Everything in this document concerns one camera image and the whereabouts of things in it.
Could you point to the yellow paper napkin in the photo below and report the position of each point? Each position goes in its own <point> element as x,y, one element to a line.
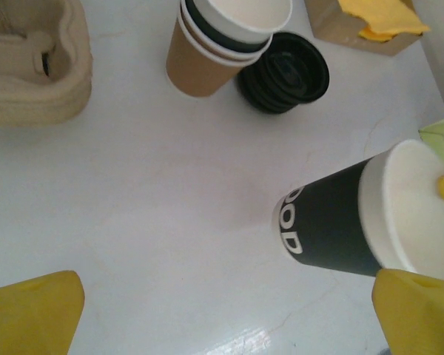
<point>373,36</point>
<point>385,15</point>

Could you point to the brown kraft paper cup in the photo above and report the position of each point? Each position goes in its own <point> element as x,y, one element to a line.
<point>196,70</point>

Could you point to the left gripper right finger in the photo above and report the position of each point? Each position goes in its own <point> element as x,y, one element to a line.
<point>418,318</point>

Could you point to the nested paper cup white rim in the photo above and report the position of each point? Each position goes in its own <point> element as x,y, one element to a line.
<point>229,50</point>

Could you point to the pulp cup carrier tray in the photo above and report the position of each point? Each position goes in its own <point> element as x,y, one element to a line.
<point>40,105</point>
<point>70,55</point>
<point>29,120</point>

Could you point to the black printed paper cup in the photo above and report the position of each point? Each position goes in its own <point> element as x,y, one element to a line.
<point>329,222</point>

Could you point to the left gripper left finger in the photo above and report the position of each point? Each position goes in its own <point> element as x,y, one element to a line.
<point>29,318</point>

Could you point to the white printed paper bag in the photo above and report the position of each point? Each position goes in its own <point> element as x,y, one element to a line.
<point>442,144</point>

